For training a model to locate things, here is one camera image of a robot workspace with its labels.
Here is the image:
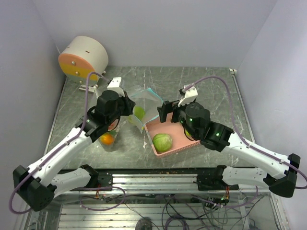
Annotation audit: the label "white corner clip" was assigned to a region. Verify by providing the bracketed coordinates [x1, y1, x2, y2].
[229, 68, 237, 75]

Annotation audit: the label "orange mango fruit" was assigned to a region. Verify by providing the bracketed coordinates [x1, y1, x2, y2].
[99, 133, 115, 145]

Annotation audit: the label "white bracket block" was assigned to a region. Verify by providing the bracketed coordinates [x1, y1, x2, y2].
[79, 84, 98, 93]

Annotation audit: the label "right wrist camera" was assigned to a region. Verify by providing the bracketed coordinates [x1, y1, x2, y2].
[178, 85, 198, 106]

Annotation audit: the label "blue zipper clear bag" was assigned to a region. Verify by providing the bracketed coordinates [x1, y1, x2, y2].
[127, 85, 163, 133]

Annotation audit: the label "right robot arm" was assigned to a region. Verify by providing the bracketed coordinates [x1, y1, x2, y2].
[157, 101, 300, 198]

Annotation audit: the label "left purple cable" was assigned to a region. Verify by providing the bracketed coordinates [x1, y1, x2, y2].
[8, 71, 110, 214]

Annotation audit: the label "pale cabbage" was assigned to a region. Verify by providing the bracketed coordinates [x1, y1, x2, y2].
[128, 106, 145, 123]
[152, 133, 172, 153]

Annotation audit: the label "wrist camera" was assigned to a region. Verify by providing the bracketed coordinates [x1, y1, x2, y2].
[107, 77, 124, 96]
[178, 85, 198, 106]

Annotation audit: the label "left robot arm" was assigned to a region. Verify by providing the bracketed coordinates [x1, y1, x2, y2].
[9, 90, 136, 213]

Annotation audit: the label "round drawer cabinet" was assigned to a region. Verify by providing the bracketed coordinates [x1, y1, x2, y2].
[58, 36, 108, 85]

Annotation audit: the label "dotted clear zip bag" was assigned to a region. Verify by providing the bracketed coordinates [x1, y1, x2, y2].
[98, 119, 120, 152]

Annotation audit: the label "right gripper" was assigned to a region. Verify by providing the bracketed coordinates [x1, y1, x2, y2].
[158, 97, 198, 139]

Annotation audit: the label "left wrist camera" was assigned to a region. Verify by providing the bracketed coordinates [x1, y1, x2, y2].
[107, 77, 124, 96]

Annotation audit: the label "pink plastic basket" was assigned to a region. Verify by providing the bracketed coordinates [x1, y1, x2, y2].
[144, 113, 200, 157]

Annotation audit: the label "aluminium rail frame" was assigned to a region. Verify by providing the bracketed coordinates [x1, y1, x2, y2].
[24, 168, 289, 230]

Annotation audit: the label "tangled floor cables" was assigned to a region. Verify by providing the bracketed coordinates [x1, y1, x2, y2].
[79, 186, 264, 230]

